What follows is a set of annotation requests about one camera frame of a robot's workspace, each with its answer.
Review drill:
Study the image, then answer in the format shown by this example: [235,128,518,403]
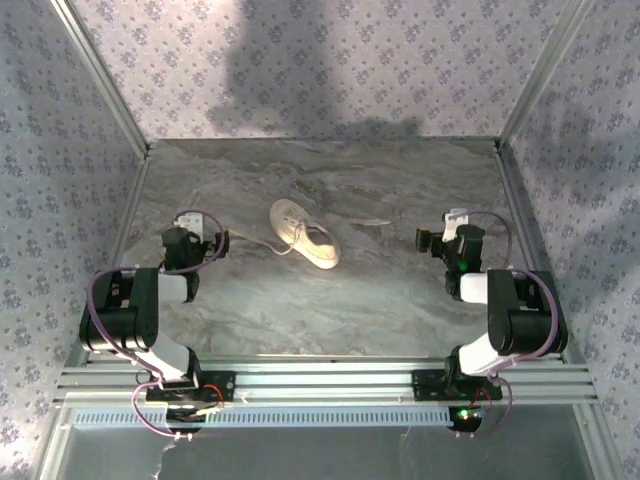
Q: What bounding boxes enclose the white slotted cable duct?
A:
[73,406,455,431]

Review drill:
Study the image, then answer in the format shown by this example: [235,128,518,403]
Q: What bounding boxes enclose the black round controller board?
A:
[164,405,209,434]
[448,405,487,434]

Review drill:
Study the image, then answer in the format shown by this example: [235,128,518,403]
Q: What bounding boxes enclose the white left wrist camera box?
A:
[174,211,204,237]

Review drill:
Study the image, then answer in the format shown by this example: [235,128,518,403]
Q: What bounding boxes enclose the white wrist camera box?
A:
[441,208,469,242]
[174,211,204,237]

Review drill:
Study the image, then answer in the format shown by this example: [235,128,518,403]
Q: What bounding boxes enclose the thin red wire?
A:
[201,383,227,407]
[471,386,495,414]

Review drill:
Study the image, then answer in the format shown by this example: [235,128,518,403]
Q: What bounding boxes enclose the white torn tape strip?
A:
[152,439,178,480]

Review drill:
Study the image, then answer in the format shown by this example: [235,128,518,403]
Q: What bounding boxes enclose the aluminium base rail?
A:
[52,354,600,409]

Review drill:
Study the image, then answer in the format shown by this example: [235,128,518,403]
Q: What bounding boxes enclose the white sneaker shoe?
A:
[269,198,343,271]

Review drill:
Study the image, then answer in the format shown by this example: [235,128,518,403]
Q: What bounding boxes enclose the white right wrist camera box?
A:
[441,208,469,242]

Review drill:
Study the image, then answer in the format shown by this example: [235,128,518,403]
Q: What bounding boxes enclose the aluminium frame post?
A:
[49,0,152,157]
[497,0,599,151]

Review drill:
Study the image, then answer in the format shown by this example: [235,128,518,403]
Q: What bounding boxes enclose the aluminium side rail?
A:
[494,139,546,274]
[107,149,154,274]

